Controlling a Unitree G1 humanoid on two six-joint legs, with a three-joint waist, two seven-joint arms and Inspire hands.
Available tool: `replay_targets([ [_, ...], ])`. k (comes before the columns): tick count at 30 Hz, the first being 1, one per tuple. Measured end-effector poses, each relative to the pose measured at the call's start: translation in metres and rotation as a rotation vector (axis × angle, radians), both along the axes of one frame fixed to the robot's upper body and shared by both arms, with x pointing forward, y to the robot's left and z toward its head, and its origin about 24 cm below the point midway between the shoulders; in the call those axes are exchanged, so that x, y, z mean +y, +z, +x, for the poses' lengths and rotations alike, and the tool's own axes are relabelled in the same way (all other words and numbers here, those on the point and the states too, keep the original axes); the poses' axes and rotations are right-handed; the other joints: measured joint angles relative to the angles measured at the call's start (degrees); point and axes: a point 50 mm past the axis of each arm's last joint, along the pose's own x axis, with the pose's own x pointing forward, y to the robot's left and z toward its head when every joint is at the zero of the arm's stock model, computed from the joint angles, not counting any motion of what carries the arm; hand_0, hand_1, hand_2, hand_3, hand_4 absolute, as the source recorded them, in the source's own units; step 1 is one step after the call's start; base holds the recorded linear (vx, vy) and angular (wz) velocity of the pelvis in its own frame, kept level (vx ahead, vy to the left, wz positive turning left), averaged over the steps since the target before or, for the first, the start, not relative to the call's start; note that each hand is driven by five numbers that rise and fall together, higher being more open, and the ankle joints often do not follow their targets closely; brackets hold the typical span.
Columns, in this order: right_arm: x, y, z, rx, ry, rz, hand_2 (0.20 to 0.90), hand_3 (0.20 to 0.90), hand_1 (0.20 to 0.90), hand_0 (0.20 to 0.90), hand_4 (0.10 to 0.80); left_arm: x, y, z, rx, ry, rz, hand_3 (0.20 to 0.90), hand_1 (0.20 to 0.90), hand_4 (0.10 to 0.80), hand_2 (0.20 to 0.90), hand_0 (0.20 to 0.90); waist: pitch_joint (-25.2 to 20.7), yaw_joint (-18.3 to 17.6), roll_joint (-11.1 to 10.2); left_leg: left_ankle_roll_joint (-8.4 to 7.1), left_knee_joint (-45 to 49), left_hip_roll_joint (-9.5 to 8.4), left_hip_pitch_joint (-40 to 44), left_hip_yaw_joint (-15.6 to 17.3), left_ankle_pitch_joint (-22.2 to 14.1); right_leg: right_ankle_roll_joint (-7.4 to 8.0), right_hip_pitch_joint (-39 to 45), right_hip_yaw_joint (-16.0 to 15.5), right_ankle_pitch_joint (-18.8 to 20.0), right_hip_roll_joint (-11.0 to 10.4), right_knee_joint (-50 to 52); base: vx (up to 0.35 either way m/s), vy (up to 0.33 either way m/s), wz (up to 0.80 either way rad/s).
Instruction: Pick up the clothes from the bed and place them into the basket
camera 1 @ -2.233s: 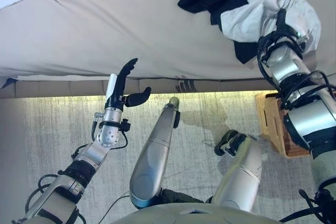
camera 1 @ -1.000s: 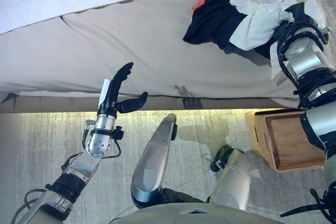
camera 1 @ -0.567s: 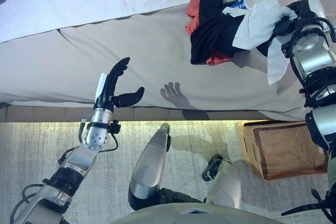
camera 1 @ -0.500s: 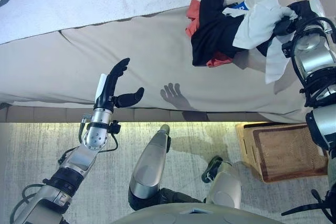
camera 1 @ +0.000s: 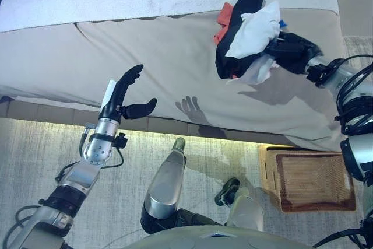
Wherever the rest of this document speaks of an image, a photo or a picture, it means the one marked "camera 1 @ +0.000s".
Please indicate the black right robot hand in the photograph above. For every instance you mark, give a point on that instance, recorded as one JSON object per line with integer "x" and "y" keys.
{"x": 294, "y": 52}

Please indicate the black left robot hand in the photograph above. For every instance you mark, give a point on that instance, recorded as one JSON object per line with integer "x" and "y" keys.
{"x": 116, "y": 100}

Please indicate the white garment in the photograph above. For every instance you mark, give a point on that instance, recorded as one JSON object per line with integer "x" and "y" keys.
{"x": 253, "y": 33}

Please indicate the black garment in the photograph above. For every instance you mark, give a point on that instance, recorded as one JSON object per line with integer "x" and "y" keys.
{"x": 250, "y": 1}

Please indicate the orange red garment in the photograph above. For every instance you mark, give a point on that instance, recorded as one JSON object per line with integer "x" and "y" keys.
{"x": 225, "y": 15}

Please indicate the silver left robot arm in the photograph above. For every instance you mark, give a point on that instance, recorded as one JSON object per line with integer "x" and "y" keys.
{"x": 97, "y": 150}

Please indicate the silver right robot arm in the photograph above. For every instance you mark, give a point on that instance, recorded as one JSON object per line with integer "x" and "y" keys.
{"x": 358, "y": 150}

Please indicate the bed with beige cover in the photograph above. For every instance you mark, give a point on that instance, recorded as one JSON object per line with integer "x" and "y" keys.
{"x": 145, "y": 56}

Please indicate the brown wicker basket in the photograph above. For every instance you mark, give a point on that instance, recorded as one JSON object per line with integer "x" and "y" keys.
{"x": 314, "y": 182}

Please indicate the silver left robot leg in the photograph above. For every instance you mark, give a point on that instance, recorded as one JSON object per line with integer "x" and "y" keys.
{"x": 166, "y": 185}

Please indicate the grey streaked rug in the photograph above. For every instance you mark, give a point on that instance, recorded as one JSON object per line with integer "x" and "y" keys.
{"x": 29, "y": 158}

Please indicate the grey robot torso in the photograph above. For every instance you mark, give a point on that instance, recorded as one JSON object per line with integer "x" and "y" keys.
{"x": 218, "y": 241}

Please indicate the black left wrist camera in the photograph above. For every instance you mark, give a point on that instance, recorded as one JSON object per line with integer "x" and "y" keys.
{"x": 120, "y": 141}

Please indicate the brown upholstered bed frame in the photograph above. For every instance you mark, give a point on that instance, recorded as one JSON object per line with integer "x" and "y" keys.
{"x": 58, "y": 116}

